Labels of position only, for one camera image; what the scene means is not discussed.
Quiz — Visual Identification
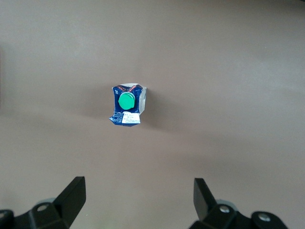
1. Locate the blue milk carton green cap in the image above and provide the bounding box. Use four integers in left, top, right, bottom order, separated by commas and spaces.
108, 82, 147, 127

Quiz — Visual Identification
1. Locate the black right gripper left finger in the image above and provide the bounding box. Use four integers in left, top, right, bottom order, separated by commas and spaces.
0, 176, 87, 229

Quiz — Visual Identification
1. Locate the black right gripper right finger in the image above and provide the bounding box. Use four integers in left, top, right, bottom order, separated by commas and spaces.
189, 177, 289, 229

